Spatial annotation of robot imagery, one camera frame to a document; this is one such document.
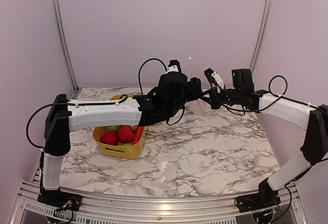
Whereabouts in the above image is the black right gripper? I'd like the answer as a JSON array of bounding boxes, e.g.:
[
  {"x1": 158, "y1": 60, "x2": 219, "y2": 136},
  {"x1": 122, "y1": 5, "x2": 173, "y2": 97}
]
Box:
[{"x1": 201, "y1": 86, "x2": 243, "y2": 109}]

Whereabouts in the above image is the clear zip top bag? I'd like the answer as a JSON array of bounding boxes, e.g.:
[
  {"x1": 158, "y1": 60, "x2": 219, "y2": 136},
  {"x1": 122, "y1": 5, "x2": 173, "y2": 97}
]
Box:
[{"x1": 187, "y1": 56, "x2": 207, "y2": 117}]

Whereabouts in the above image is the red apple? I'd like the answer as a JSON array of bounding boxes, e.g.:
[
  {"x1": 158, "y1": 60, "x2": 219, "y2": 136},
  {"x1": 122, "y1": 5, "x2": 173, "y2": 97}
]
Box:
[
  {"x1": 117, "y1": 126, "x2": 134, "y2": 143},
  {"x1": 100, "y1": 131, "x2": 119, "y2": 146}
]

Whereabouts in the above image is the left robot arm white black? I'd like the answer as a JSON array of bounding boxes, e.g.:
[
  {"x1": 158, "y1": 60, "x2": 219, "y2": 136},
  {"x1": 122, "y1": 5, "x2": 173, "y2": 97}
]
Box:
[{"x1": 40, "y1": 71, "x2": 202, "y2": 206}]

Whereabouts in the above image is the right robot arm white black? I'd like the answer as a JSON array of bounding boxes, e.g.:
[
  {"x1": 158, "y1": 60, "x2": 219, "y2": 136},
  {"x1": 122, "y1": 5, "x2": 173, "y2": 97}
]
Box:
[{"x1": 203, "y1": 68, "x2": 327, "y2": 208}]

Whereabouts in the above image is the orange carrot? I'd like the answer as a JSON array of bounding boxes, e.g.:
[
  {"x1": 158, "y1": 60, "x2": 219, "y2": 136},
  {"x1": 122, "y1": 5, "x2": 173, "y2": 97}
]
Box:
[{"x1": 133, "y1": 127, "x2": 144, "y2": 145}]

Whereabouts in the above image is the red apple in basket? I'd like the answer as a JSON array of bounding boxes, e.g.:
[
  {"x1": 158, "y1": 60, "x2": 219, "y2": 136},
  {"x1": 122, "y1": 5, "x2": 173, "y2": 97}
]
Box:
[{"x1": 117, "y1": 126, "x2": 134, "y2": 143}]

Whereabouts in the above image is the yellow plastic basket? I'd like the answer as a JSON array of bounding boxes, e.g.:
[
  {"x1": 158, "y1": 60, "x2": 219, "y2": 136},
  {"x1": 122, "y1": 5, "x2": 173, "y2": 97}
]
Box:
[{"x1": 93, "y1": 95, "x2": 147, "y2": 159}]

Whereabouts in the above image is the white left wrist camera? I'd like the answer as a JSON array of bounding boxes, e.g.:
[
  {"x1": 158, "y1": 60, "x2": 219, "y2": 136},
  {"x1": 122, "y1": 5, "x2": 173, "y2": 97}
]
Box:
[{"x1": 167, "y1": 59, "x2": 181, "y2": 73}]

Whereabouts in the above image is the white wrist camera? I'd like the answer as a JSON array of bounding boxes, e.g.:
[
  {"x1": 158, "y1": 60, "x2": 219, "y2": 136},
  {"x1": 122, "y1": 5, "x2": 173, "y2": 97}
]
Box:
[
  {"x1": 204, "y1": 68, "x2": 225, "y2": 93},
  {"x1": 167, "y1": 59, "x2": 181, "y2": 73}
]

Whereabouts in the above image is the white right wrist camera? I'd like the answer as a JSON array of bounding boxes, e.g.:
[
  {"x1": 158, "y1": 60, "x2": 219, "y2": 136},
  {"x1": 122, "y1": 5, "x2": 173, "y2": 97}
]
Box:
[{"x1": 204, "y1": 68, "x2": 225, "y2": 93}]

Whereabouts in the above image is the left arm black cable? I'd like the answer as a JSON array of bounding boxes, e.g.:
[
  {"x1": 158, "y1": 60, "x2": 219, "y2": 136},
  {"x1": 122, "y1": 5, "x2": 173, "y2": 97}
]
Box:
[{"x1": 138, "y1": 58, "x2": 167, "y2": 95}]

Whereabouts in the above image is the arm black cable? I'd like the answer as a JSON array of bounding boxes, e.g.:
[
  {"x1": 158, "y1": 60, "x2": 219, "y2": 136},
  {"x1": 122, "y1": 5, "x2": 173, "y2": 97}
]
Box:
[
  {"x1": 268, "y1": 74, "x2": 289, "y2": 98},
  {"x1": 138, "y1": 58, "x2": 167, "y2": 95}
]

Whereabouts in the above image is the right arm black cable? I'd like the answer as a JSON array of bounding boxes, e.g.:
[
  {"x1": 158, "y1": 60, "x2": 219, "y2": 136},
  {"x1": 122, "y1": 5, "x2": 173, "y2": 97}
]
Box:
[{"x1": 268, "y1": 74, "x2": 289, "y2": 98}]

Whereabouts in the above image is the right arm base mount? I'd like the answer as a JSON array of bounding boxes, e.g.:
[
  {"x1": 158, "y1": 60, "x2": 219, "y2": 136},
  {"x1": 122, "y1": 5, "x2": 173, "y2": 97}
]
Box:
[{"x1": 234, "y1": 193, "x2": 281, "y2": 213}]

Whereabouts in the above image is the right aluminium frame post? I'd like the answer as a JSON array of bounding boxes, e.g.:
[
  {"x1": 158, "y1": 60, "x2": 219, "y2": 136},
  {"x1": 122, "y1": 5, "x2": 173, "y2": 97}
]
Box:
[{"x1": 250, "y1": 0, "x2": 273, "y2": 75}]

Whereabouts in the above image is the aluminium frame post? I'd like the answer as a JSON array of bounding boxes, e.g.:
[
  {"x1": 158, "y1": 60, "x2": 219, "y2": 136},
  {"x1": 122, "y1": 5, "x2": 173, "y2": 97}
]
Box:
[
  {"x1": 52, "y1": 0, "x2": 78, "y2": 92},
  {"x1": 250, "y1": 0, "x2": 273, "y2": 75}
]

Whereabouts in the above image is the front aluminium rail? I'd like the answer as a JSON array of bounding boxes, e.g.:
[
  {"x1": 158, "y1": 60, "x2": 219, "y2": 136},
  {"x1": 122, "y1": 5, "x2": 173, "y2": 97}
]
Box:
[{"x1": 8, "y1": 181, "x2": 307, "y2": 223}]

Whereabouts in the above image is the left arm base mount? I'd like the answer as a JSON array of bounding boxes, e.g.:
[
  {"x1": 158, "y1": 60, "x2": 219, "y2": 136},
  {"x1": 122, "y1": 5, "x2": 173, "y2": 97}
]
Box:
[{"x1": 37, "y1": 190, "x2": 82, "y2": 211}]

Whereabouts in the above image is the left aluminium frame post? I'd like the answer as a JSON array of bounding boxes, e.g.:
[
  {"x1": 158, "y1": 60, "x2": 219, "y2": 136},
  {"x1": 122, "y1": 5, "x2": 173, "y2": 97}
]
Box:
[{"x1": 52, "y1": 0, "x2": 78, "y2": 92}]

